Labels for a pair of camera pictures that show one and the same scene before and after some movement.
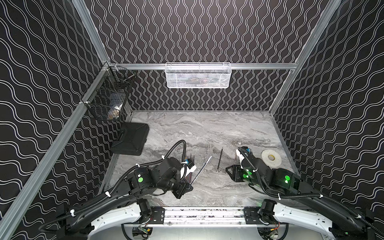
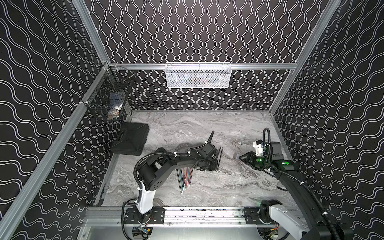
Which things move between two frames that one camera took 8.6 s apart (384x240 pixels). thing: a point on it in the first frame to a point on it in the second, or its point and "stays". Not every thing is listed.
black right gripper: [235, 170] to [248, 158]
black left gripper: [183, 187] to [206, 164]
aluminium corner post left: [83, 12] stays
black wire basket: [107, 97] stays
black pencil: [219, 159] stays
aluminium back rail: [233, 66] stays
